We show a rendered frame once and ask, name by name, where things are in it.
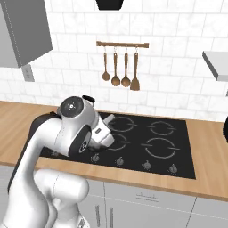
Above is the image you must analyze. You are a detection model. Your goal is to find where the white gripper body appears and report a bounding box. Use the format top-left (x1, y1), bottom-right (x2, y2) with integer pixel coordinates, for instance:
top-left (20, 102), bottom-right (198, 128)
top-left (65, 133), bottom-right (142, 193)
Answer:
top-left (99, 114), bottom-right (116, 150)

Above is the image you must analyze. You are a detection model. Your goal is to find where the black kettle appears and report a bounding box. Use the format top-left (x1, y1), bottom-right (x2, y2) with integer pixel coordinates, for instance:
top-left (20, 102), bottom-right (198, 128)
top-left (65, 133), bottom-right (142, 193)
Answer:
top-left (222, 116), bottom-right (228, 144)

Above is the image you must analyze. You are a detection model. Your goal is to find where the wooden ladle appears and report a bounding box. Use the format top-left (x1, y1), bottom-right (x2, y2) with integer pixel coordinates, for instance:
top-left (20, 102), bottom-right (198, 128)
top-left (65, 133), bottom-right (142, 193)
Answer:
top-left (110, 52), bottom-right (121, 87)

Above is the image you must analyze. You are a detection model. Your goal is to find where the wooden spatula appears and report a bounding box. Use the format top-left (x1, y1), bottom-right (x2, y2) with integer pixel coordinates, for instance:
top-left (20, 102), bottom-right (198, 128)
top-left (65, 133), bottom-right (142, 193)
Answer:
top-left (129, 52), bottom-right (141, 92)

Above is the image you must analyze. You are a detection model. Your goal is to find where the small wooden spoon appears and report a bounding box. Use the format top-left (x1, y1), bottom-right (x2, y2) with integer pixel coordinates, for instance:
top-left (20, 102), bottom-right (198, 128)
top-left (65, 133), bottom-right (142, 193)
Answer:
top-left (102, 52), bottom-right (111, 82)

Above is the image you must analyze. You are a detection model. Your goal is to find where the black hob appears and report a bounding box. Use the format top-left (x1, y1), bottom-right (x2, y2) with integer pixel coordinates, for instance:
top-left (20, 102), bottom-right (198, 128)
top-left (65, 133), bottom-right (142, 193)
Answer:
top-left (39, 110), bottom-right (197, 180)

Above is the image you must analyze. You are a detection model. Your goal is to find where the grey cupboard door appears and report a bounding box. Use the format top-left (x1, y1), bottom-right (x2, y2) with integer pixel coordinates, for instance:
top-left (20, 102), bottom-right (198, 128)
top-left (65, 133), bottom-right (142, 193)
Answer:
top-left (105, 197), bottom-right (194, 228)
top-left (77, 178), bottom-right (107, 228)
top-left (186, 197), bottom-right (228, 228)

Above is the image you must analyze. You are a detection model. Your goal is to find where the grey drawer front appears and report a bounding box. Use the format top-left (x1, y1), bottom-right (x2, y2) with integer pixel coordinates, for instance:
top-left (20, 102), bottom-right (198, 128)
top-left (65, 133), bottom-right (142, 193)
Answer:
top-left (103, 181), bottom-right (198, 214)

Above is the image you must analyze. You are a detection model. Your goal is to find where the grey cupboard front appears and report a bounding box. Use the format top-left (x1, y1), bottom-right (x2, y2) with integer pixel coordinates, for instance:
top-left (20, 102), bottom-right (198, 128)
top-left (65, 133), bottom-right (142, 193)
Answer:
top-left (0, 164), bottom-right (16, 197)

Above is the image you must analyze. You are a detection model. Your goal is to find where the black range hood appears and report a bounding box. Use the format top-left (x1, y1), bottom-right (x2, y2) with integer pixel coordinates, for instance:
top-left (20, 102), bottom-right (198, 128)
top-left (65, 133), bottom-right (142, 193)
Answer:
top-left (94, 0), bottom-right (126, 12)

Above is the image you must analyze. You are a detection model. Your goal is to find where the grey drawer handle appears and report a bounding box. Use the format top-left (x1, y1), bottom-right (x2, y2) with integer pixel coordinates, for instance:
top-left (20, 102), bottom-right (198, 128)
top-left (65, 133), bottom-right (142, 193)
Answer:
top-left (135, 191), bottom-right (160, 202)

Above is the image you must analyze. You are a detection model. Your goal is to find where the grey cupboard door handle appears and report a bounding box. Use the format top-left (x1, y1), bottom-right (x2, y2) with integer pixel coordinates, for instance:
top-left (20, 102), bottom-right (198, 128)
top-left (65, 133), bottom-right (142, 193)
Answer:
top-left (109, 207), bottom-right (115, 228)
top-left (94, 204), bottom-right (101, 228)

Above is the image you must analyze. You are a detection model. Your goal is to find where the wooden utensil rail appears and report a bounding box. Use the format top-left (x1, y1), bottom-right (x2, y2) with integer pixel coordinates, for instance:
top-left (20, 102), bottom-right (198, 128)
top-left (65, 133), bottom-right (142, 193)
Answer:
top-left (95, 41), bottom-right (150, 49)

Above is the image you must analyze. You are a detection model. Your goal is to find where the grey wall socket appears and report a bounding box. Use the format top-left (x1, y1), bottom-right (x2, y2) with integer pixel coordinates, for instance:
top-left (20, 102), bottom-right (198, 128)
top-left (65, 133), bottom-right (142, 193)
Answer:
top-left (21, 63), bottom-right (36, 83)

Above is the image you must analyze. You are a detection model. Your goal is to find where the grey wall shelf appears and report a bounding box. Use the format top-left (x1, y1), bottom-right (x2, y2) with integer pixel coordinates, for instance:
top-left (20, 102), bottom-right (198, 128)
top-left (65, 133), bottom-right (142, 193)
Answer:
top-left (201, 50), bottom-right (228, 83)

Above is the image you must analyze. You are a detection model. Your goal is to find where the grey wall cupboard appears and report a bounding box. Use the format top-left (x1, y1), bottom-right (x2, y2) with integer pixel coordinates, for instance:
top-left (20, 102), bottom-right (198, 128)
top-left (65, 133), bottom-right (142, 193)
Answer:
top-left (0, 0), bottom-right (53, 69)

